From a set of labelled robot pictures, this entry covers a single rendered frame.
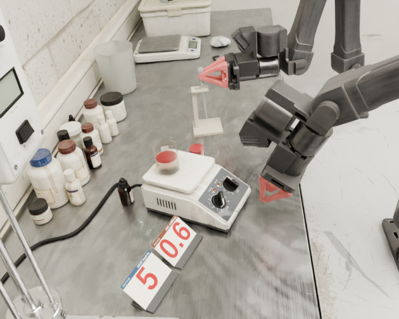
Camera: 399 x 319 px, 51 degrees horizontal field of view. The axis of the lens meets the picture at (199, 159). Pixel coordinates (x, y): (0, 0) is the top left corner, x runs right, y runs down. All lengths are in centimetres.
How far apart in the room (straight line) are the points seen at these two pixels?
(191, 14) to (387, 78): 130
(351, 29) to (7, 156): 97
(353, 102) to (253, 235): 34
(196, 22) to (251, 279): 129
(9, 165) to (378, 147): 91
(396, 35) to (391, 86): 175
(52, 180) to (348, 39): 81
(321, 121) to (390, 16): 171
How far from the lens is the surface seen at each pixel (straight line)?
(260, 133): 73
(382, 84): 63
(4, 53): 38
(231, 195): 87
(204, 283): 77
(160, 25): 186
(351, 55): 120
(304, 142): 70
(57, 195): 99
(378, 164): 105
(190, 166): 88
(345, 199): 94
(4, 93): 38
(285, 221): 87
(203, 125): 117
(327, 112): 64
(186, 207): 85
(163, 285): 78
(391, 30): 236
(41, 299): 60
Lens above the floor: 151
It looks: 35 degrees down
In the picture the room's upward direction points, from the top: 6 degrees counter-clockwise
